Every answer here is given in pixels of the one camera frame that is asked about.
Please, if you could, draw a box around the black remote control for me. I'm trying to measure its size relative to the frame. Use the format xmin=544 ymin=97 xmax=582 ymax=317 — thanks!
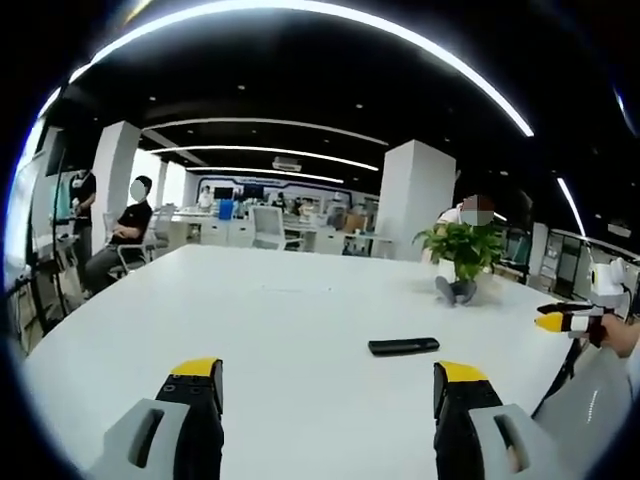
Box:
xmin=368 ymin=337 xmax=441 ymax=357

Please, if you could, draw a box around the green potted plant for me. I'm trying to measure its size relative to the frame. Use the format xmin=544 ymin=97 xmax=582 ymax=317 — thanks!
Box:
xmin=412 ymin=221 xmax=507 ymax=307

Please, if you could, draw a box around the black tripod stand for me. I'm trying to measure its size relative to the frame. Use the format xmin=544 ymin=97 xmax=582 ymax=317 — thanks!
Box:
xmin=19 ymin=84 xmax=76 ymax=326

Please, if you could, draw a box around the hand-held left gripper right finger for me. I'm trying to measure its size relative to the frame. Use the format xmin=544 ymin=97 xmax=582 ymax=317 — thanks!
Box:
xmin=432 ymin=360 xmax=572 ymax=480

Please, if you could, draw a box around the ceiling air conditioner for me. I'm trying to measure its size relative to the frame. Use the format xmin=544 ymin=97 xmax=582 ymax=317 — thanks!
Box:
xmin=271 ymin=155 xmax=304 ymax=174

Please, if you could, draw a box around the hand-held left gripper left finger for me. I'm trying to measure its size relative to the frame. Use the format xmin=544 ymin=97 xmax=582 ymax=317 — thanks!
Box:
xmin=85 ymin=356 xmax=225 ymax=480

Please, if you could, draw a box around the long ceiling light strip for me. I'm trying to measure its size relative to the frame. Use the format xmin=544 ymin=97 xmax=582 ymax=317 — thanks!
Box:
xmin=37 ymin=0 xmax=536 ymax=139

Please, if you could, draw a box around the white office chair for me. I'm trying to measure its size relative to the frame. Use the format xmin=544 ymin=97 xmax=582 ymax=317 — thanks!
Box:
xmin=250 ymin=205 xmax=307 ymax=252

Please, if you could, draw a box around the grey office chair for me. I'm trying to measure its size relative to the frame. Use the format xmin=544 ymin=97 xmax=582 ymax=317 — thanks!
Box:
xmin=102 ymin=212 xmax=152 ymax=279

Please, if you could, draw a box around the person's right hand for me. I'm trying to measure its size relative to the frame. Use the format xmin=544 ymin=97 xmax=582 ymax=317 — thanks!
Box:
xmin=598 ymin=315 xmax=640 ymax=359

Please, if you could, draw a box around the black wall screen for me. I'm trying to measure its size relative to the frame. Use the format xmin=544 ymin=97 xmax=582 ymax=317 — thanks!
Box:
xmin=43 ymin=125 xmax=71 ymax=177

